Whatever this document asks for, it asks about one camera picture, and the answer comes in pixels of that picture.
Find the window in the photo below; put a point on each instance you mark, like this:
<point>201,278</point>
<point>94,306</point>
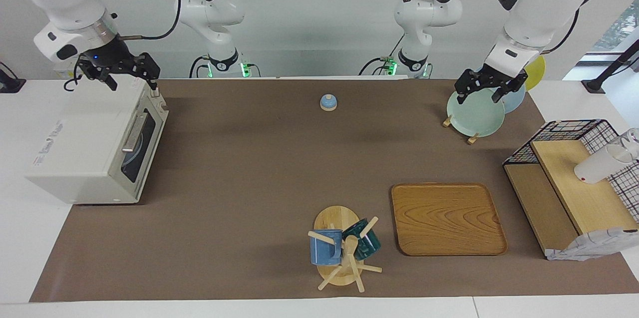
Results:
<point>619,28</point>

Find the black table clamp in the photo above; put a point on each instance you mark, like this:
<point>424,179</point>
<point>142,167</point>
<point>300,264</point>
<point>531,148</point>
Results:
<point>10,83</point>

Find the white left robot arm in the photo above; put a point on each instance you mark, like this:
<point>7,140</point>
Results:
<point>539,13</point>

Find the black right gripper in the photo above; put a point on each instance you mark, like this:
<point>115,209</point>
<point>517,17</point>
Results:
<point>107,53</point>

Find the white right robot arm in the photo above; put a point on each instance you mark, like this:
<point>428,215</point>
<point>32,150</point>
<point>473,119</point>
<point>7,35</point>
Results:
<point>65,3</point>

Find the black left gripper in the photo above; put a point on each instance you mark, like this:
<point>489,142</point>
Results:
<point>494,79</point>

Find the blue mug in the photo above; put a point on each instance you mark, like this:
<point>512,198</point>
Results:
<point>324,253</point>

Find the white plastic cup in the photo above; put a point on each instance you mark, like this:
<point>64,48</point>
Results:
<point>596,165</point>

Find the large light blue plate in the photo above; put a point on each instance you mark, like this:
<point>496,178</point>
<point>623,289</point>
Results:
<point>514,101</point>

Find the yellow plate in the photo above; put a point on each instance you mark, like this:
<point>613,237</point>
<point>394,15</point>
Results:
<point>536,71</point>

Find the wooden serving tray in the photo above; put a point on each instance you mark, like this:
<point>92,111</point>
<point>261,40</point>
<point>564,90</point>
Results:
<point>449,218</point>

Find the black slanted stand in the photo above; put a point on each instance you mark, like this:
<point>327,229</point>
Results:
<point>611,68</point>

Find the pale green plate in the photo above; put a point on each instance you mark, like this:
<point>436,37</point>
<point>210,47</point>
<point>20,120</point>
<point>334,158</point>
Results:
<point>474,118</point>

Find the grey white patterned cloth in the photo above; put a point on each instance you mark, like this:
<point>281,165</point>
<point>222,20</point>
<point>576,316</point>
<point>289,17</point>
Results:
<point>589,245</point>

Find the white wall socket box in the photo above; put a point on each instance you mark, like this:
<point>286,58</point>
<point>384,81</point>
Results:
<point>62,72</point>

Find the wooden plate rack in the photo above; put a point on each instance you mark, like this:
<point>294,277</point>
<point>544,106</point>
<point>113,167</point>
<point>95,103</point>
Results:
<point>472,139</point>

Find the white toaster oven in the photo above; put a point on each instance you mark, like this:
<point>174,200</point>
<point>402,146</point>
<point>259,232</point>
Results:
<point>80,143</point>

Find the brown table mat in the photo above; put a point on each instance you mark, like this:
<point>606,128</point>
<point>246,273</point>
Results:
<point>249,168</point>

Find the wooden mug tree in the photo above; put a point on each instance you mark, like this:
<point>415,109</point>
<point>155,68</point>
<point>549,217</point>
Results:
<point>339,218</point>

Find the clear glass cup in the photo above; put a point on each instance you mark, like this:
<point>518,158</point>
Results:
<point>633,141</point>

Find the dark green mug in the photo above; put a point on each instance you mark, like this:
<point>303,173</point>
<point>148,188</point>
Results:
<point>370,244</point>

